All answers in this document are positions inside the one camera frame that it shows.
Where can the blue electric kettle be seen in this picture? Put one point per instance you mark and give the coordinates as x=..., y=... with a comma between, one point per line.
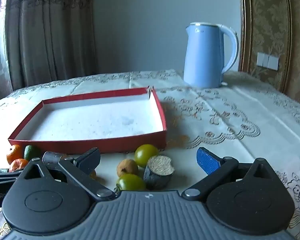
x=204, y=60

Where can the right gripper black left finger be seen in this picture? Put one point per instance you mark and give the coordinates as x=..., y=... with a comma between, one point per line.
x=79, y=171

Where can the orange mandarin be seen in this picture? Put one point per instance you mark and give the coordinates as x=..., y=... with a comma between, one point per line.
x=18, y=164
x=15, y=152

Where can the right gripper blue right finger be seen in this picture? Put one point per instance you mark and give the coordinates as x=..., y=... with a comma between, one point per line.
x=219, y=171

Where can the white wall switch panel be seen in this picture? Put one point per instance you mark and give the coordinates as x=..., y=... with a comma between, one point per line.
x=267, y=61

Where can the green cucumber piece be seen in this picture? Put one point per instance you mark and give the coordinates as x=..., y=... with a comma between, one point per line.
x=31, y=152

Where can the gold framed patterned headboard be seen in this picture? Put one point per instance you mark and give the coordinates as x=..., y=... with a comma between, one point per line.
x=272, y=27

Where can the red shallow cardboard box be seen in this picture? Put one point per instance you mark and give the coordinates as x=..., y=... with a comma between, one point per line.
x=112, y=121

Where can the brown patterned curtain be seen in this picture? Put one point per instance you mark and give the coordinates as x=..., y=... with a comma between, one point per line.
x=45, y=40

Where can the brown longan fruit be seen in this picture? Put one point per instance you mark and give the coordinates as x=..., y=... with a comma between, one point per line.
x=127, y=166

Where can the white embroidered tablecloth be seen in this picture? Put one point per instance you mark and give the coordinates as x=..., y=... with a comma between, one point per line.
x=245, y=119

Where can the green tomato fruit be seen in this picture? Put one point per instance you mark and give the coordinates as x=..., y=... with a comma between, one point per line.
x=130, y=182
x=144, y=153

